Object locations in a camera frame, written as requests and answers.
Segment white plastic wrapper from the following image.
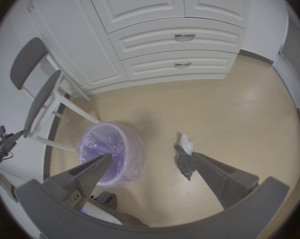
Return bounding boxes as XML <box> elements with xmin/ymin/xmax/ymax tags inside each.
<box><xmin>177</xmin><ymin>131</ymin><xmax>195</xmax><ymax>156</ymax></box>

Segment white chair grey cushions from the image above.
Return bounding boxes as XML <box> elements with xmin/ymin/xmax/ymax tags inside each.
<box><xmin>10</xmin><ymin>37</ymin><xmax>102</xmax><ymax>152</ymax></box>

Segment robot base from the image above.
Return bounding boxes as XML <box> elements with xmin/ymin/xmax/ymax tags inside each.
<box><xmin>82</xmin><ymin>191</ymin><xmax>149</xmax><ymax>227</ymax></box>

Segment white wardrobe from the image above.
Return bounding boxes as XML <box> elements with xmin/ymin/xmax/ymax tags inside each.
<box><xmin>11</xmin><ymin>0</ymin><xmax>251</xmax><ymax>96</ymax></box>

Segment white trash bin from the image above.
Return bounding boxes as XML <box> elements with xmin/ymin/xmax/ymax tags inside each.
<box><xmin>78</xmin><ymin>122</ymin><xmax>147</xmax><ymax>189</ymax></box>

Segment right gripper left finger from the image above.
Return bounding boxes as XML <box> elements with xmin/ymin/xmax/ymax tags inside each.
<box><xmin>44</xmin><ymin>153</ymin><xmax>113</xmax><ymax>211</ymax></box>

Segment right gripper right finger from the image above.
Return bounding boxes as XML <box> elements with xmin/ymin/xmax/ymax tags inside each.
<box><xmin>191</xmin><ymin>152</ymin><xmax>260</xmax><ymax>210</ymax></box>

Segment purple plastic bag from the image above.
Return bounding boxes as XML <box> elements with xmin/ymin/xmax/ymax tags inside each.
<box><xmin>78</xmin><ymin>122</ymin><xmax>148</xmax><ymax>189</ymax></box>

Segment black plastic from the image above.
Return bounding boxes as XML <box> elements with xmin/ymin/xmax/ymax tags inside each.
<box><xmin>174</xmin><ymin>145</ymin><xmax>198</xmax><ymax>181</ymax></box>

